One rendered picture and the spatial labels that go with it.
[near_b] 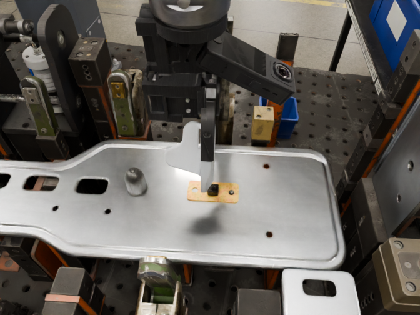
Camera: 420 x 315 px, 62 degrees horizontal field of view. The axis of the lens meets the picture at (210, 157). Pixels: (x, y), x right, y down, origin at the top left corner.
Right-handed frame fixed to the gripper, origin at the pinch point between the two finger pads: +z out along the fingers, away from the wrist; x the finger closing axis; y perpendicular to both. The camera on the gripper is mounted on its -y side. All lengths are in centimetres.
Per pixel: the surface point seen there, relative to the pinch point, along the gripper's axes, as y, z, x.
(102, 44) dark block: 21.6, -0.6, -22.9
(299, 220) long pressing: -13.7, 11.3, 4.4
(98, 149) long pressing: 21.2, 10.8, -7.5
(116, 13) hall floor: 94, 111, -233
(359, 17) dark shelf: -33, 9, -51
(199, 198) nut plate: 2.1, 10.9, 1.6
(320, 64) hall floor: -64, 112, -175
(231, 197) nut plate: -3.0, 10.9, 1.1
